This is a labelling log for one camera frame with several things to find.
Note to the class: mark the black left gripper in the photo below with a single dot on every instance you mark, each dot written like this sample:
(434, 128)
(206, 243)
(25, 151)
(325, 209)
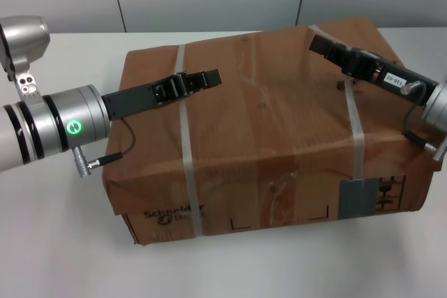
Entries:
(136, 99)

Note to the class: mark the brown cardboard box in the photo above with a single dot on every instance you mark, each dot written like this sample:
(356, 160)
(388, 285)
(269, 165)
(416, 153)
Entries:
(272, 120)

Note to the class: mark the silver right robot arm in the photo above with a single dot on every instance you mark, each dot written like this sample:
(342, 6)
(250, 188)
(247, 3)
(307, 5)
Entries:
(438, 113)

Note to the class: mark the grey tape patch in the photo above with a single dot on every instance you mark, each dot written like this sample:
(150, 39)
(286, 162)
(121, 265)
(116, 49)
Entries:
(358, 198)

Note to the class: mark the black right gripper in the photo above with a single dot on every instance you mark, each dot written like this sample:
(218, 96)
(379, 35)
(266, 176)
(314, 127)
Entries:
(387, 76)

